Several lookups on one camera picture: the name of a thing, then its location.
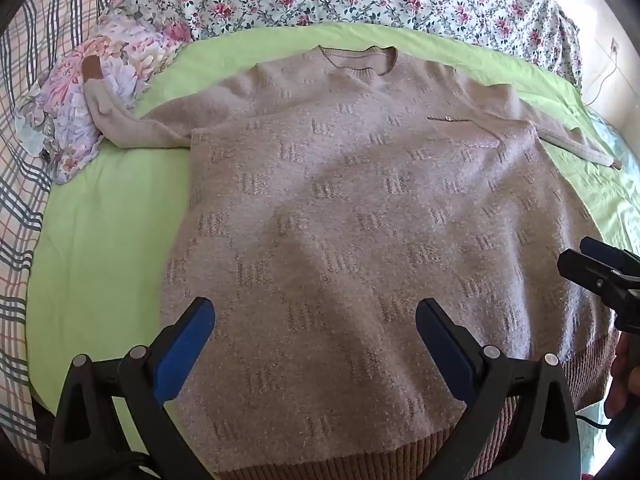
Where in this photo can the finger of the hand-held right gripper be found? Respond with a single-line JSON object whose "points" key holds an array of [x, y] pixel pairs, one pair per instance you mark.
{"points": [[595, 275], [607, 251]]}

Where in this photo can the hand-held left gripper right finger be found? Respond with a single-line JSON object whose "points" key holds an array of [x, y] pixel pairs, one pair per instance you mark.
{"points": [[440, 335]]}

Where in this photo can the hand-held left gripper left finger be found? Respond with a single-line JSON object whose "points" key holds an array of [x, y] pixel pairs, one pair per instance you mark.
{"points": [[187, 332]]}

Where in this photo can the beige knitted sweater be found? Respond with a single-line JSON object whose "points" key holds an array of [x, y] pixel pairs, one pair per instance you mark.
{"points": [[350, 185]]}

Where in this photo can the person's right hand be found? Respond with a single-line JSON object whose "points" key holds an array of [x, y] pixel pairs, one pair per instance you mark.
{"points": [[622, 375]]}

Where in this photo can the light blue sheet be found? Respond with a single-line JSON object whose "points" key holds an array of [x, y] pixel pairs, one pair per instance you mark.
{"points": [[617, 145]]}

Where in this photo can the light green bed sheet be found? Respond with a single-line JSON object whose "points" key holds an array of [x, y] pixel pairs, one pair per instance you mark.
{"points": [[100, 240]]}

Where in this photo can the plaid bed sheet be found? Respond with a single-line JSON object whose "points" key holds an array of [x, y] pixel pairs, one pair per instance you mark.
{"points": [[20, 210]]}

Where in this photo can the pastel floral cloth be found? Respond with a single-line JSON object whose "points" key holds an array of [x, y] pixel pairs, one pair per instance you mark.
{"points": [[65, 110]]}

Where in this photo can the white wall outlet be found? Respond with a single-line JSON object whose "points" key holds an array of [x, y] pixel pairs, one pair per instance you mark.
{"points": [[615, 47]]}

